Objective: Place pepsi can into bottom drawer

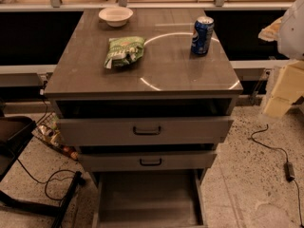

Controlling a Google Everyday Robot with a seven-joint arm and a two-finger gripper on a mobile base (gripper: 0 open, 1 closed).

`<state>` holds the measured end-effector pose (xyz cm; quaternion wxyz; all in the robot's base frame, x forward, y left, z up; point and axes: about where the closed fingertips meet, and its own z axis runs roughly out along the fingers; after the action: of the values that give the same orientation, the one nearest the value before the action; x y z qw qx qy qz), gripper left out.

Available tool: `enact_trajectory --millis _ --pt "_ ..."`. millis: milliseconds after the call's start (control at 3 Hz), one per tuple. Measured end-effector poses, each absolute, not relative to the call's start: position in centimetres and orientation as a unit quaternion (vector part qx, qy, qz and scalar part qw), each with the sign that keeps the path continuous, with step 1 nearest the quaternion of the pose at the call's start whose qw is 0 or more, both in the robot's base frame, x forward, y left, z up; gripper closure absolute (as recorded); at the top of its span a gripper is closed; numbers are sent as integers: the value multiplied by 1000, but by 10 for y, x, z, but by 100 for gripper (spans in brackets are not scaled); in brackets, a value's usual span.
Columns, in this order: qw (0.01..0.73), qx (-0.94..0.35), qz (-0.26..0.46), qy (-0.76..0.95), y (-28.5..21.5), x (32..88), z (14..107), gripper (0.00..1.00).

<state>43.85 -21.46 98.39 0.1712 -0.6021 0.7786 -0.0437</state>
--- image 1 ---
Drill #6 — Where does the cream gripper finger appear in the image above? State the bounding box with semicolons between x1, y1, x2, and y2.
262;61;304;119

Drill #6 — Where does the blue pepsi can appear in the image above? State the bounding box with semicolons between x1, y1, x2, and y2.
191;16;214;55

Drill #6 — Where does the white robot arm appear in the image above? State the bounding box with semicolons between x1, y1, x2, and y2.
258;0;304;119

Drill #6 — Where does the top drawer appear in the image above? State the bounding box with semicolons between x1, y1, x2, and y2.
59;99;233;146

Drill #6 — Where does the drawer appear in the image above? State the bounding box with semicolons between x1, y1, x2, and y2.
79;145;217;173
59;99;233;146
92;170;208;228

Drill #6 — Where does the grey drawer cabinet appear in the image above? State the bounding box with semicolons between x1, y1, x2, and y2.
44;8;244;228

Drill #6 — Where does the bottom drawer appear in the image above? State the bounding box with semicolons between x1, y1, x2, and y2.
92;170;208;228

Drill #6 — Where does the middle drawer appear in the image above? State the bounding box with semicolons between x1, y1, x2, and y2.
79;145;217;173

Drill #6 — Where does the black power adapter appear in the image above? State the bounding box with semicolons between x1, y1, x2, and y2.
284;161;295;181

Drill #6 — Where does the green chip bag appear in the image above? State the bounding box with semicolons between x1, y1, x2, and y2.
104;36;145;69

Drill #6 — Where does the white bowl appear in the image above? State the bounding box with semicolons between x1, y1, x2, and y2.
99;7;133;28

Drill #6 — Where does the black chair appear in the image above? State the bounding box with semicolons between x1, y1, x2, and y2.
0;116;85;228

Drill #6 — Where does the black power cable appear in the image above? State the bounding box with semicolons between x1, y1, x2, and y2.
248;123;304;228

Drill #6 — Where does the black floor cable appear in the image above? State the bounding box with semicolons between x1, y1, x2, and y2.
16;158;77;202

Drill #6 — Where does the wire basket with items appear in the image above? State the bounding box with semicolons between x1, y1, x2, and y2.
34;112;78;161

